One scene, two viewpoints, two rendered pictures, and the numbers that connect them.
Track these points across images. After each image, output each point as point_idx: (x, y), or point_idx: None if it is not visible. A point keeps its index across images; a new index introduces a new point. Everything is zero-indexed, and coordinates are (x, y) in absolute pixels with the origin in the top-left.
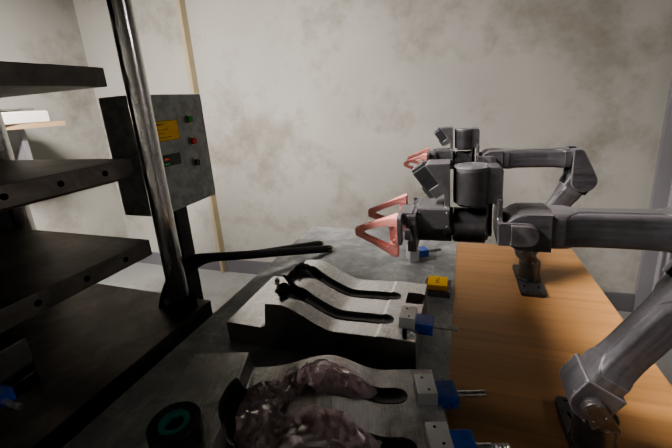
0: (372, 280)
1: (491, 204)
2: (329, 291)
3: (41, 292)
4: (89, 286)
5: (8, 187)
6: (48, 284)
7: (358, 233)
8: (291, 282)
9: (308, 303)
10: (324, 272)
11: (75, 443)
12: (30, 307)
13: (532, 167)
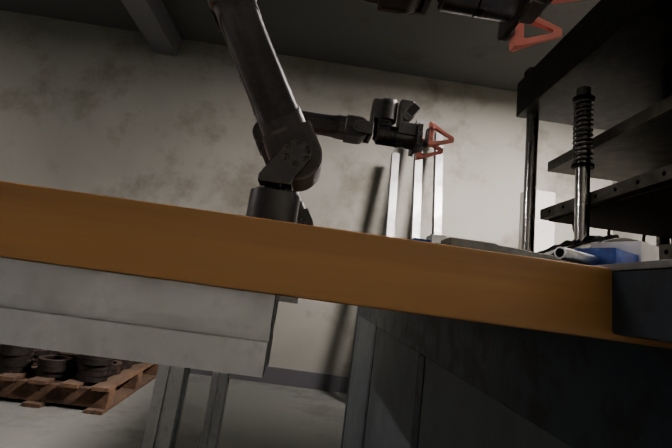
0: (534, 252)
1: (375, 121)
2: (549, 253)
3: (669, 245)
4: None
5: (667, 167)
6: None
7: (440, 152)
8: (577, 241)
9: (539, 252)
10: (586, 243)
11: None
12: (662, 252)
13: None
